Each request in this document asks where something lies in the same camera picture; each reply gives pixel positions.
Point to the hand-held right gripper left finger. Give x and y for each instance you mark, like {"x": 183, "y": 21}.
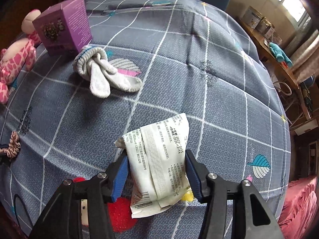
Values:
{"x": 119, "y": 179}

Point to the teal cloth on desk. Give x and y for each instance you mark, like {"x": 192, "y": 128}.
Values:
{"x": 279, "y": 53}

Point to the pink red blanket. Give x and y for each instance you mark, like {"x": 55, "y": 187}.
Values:
{"x": 301, "y": 204}

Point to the brown hair scrunchie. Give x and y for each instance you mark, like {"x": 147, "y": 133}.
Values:
{"x": 12, "y": 144}

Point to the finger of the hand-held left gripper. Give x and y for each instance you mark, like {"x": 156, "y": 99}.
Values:
{"x": 2, "y": 154}

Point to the purple cardboard box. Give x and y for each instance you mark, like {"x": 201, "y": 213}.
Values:
{"x": 62, "y": 25}

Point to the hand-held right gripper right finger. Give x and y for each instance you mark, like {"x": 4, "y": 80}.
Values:
{"x": 193, "y": 176}

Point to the grey sock pair striped cuff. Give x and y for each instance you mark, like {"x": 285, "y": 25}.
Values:
{"x": 99, "y": 77}

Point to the metal tin can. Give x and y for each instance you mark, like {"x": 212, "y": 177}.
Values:
{"x": 251, "y": 18}
{"x": 263, "y": 26}
{"x": 270, "y": 33}

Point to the pink patterned curtain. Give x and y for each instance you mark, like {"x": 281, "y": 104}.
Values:
{"x": 306, "y": 52}

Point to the wooden desk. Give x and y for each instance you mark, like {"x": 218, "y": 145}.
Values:
{"x": 264, "y": 48}

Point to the red round plush item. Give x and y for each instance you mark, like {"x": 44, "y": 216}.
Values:
{"x": 119, "y": 212}

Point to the white tissue packet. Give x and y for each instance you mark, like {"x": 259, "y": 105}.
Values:
{"x": 159, "y": 159}

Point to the pink spotted plush toy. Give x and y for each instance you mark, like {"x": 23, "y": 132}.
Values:
{"x": 17, "y": 54}

